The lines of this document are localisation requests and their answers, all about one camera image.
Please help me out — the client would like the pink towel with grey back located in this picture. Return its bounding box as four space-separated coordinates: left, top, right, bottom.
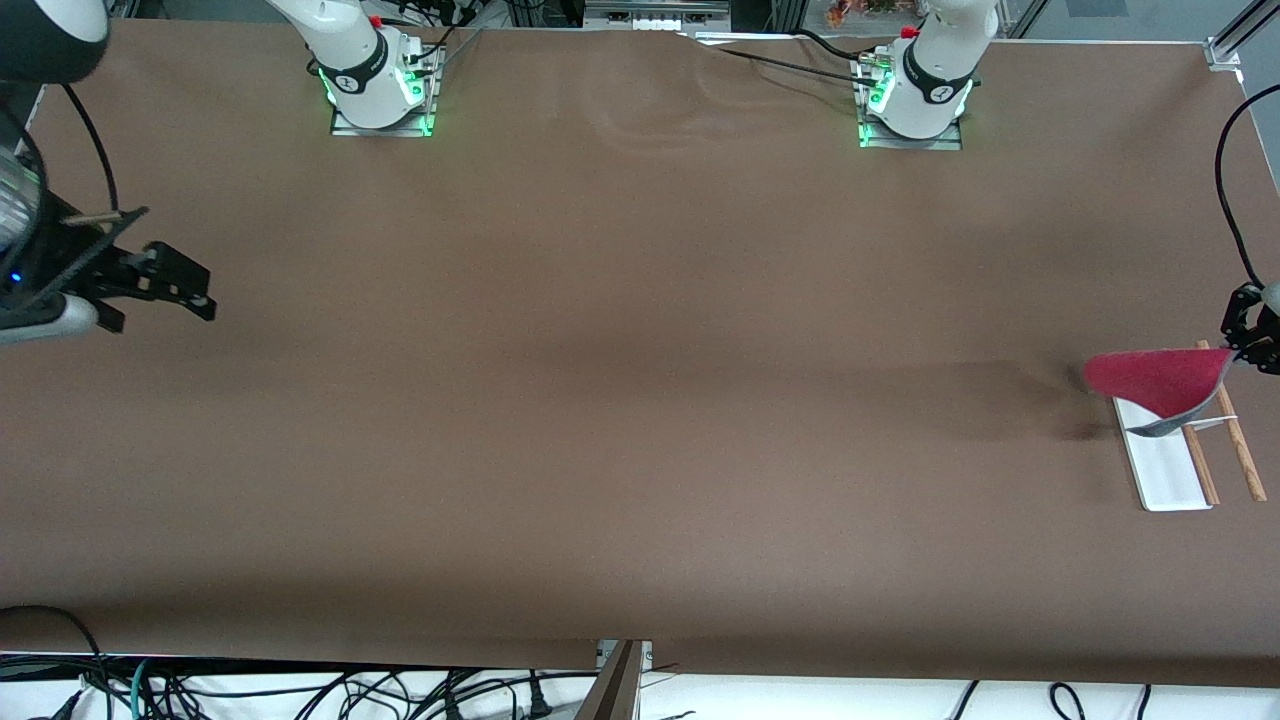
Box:
1083 347 1239 439

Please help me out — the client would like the wooden rack bar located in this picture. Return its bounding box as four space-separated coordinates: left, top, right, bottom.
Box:
1183 425 1222 507

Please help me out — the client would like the wooden chopsticks pair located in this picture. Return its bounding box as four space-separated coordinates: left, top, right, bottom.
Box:
1196 339 1268 503

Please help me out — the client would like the orange red plant decoration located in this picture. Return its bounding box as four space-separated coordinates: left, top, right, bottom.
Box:
825 0 921 26

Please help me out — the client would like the white rack base plate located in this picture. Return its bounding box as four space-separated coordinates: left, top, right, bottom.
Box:
1112 395 1214 513

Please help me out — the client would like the aluminium frame profile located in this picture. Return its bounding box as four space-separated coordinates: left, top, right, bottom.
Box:
1205 0 1280 71

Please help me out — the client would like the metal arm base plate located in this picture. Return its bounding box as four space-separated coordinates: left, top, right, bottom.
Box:
857 55 963 151
328 40 443 139

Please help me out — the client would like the metal table frame beam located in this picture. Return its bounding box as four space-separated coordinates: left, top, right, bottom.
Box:
575 640 653 720

